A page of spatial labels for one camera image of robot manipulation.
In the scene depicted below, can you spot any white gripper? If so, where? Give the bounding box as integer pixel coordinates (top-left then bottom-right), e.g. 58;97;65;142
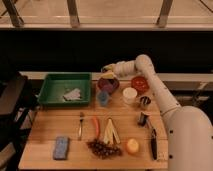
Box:
101;60;136;77

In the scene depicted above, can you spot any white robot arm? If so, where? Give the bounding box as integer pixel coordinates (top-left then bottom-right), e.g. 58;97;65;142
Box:
102;54;213;171

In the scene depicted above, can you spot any red bowl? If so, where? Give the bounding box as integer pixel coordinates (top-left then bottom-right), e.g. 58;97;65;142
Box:
131;76;149;94

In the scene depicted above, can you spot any purple bowl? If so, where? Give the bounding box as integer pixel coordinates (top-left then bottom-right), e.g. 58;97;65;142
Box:
97;78;119;94

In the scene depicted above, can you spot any white cup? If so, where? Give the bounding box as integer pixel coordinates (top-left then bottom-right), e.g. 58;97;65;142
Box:
122;87;137;104

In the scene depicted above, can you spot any metal cup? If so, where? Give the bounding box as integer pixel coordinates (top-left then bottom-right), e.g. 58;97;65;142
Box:
139;96;151;110

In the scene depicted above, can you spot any blue plastic cup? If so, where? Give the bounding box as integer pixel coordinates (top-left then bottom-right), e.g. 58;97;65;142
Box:
97;91;109;107

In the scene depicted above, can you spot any small black can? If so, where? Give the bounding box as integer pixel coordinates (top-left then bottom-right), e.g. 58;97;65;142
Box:
138;113;148;126

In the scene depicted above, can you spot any crumpled white cloth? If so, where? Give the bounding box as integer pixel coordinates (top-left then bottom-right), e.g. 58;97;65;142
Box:
63;88;81;101

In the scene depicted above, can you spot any orange carrot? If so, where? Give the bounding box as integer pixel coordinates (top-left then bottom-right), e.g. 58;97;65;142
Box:
93;117;100;139

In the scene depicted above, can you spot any metal fork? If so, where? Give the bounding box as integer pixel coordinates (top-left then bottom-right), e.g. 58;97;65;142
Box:
78;112;84;141

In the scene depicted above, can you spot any wooden table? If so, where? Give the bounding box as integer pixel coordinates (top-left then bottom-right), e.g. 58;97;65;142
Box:
19;89;168;171

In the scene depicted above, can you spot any green plastic tray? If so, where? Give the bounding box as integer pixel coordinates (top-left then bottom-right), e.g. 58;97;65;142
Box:
38;73;92;107

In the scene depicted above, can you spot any orange fruit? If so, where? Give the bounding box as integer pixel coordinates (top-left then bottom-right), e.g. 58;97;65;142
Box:
126;138;140;154

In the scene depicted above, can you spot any bunch of dark grapes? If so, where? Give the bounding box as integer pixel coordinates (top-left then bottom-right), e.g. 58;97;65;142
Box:
87;139;122;159

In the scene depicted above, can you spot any blue sponge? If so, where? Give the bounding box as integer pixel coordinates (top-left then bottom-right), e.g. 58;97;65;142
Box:
53;136;69;160

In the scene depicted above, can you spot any dark chair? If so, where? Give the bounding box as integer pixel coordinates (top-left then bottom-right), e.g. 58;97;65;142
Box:
0;75;37;171

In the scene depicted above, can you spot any black handled knife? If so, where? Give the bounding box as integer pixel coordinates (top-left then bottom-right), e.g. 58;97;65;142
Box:
147;119;157;160

